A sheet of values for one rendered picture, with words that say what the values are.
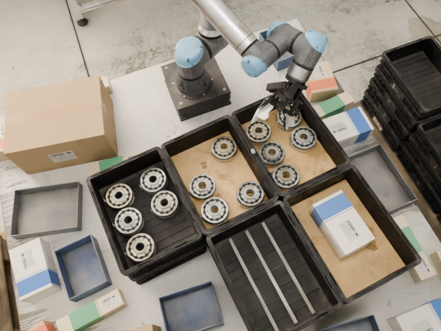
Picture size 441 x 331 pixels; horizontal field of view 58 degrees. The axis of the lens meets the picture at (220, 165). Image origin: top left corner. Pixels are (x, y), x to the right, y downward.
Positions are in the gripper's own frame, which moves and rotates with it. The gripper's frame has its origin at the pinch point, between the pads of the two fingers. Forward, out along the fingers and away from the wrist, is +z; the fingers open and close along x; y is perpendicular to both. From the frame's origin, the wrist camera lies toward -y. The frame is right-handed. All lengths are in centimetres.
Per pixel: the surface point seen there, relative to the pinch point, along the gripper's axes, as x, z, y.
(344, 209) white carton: 24.6, 12.2, 28.3
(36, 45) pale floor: -65, 68, -214
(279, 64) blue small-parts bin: 28, -10, -50
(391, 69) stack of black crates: 87, -27, -42
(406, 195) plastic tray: 64, 8, 20
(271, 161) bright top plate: 10.1, 14.6, -1.1
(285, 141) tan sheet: 18.2, 8.5, -8.7
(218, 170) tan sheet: -5.6, 26.1, -8.3
